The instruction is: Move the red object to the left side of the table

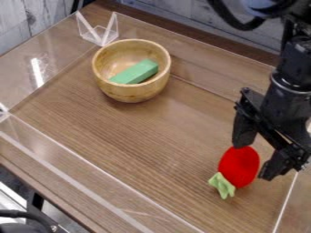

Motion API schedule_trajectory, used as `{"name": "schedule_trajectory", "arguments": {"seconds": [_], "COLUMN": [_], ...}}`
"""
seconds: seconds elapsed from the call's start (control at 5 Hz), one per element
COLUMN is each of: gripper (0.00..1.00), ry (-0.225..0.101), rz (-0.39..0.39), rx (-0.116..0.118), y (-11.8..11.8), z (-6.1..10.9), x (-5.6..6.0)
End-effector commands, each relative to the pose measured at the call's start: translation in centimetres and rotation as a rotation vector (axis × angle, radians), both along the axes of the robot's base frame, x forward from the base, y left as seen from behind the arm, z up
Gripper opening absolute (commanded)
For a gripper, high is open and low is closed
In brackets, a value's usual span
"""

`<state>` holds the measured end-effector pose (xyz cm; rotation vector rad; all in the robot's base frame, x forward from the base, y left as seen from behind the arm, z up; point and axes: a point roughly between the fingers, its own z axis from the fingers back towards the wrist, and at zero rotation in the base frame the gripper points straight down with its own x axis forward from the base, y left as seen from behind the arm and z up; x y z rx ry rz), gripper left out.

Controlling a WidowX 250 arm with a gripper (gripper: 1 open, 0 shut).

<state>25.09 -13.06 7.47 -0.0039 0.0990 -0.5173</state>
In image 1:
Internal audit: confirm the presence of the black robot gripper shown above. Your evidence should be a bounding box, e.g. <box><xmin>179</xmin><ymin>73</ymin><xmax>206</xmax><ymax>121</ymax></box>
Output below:
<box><xmin>232</xmin><ymin>72</ymin><xmax>311</xmax><ymax>181</ymax></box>

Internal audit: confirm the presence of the red plush strawberry toy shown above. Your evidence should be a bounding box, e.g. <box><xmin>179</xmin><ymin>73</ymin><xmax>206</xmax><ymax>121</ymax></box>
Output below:
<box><xmin>208</xmin><ymin>147</ymin><xmax>260</xmax><ymax>199</ymax></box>

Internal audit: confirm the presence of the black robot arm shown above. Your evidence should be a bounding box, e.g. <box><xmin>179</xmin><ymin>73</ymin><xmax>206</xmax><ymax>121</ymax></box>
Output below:
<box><xmin>232</xmin><ymin>0</ymin><xmax>311</xmax><ymax>180</ymax></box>

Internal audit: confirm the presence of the green rectangular block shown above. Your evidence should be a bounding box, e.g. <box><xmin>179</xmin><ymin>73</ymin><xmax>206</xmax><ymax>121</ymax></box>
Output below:
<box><xmin>110</xmin><ymin>59</ymin><xmax>158</xmax><ymax>85</ymax></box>

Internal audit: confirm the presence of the wooden bowl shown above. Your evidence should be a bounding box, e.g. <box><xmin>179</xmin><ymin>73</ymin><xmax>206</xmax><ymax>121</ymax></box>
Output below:
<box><xmin>91</xmin><ymin>39</ymin><xmax>171</xmax><ymax>103</ymax></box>

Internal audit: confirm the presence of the black cable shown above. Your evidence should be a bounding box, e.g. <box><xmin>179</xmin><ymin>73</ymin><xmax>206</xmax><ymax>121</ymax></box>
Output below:
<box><xmin>207</xmin><ymin>0</ymin><xmax>292</xmax><ymax>32</ymax></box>

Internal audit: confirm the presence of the clear acrylic tray wall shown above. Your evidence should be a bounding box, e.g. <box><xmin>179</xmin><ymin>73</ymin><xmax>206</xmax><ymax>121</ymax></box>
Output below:
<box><xmin>0</xmin><ymin>104</ymin><xmax>204</xmax><ymax>233</ymax></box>

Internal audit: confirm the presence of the clear acrylic corner bracket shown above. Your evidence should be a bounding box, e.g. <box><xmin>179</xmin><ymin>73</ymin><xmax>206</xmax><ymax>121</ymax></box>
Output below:
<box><xmin>75</xmin><ymin>12</ymin><xmax>119</xmax><ymax>46</ymax></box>

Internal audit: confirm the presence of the black table leg bracket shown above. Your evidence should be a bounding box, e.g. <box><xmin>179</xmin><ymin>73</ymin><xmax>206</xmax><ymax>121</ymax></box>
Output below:
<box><xmin>0</xmin><ymin>190</ymin><xmax>71</xmax><ymax>233</ymax></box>

